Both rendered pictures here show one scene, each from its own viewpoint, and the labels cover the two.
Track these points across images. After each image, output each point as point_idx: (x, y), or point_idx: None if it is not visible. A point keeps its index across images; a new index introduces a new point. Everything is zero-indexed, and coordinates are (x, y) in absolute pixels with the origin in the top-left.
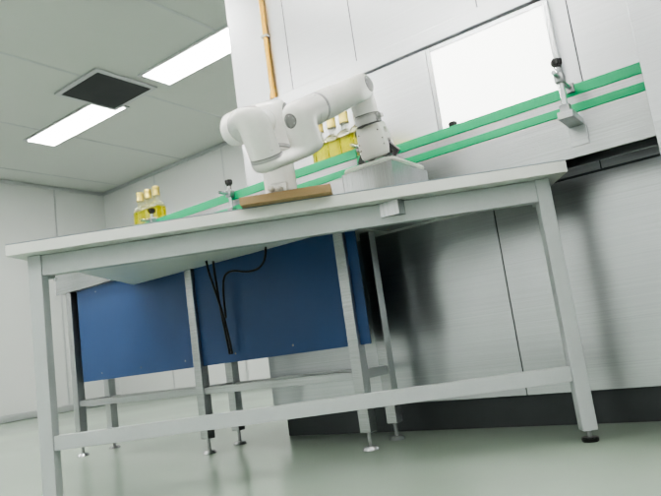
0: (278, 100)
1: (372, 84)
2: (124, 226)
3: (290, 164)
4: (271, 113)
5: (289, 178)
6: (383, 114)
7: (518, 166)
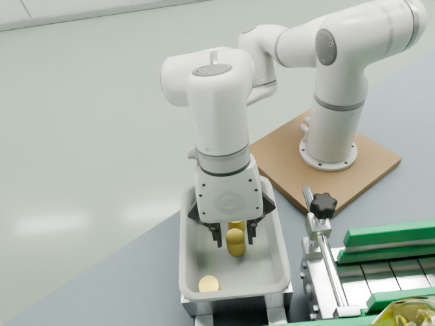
0: (323, 21)
1: (161, 88)
2: (401, 68)
3: (311, 119)
4: (299, 41)
5: (308, 131)
6: (188, 156)
7: (35, 303)
